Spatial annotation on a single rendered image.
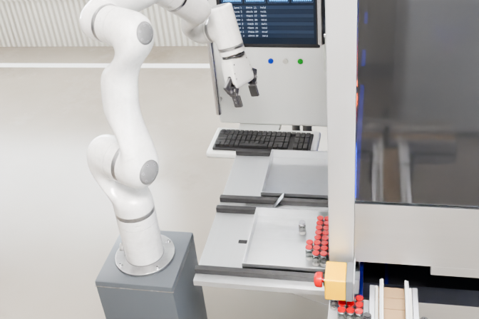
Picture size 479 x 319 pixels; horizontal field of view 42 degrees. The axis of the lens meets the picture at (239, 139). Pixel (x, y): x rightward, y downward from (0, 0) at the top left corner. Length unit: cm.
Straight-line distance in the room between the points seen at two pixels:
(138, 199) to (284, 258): 47
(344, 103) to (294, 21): 106
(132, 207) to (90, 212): 188
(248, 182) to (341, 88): 90
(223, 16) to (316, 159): 67
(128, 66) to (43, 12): 433
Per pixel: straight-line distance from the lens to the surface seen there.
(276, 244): 194
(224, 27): 194
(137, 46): 157
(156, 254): 195
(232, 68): 196
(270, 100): 260
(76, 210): 374
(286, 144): 248
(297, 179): 219
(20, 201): 396
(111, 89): 166
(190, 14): 180
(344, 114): 142
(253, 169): 227
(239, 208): 206
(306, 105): 259
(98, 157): 178
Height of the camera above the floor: 219
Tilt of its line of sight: 32 degrees down
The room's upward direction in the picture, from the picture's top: 6 degrees counter-clockwise
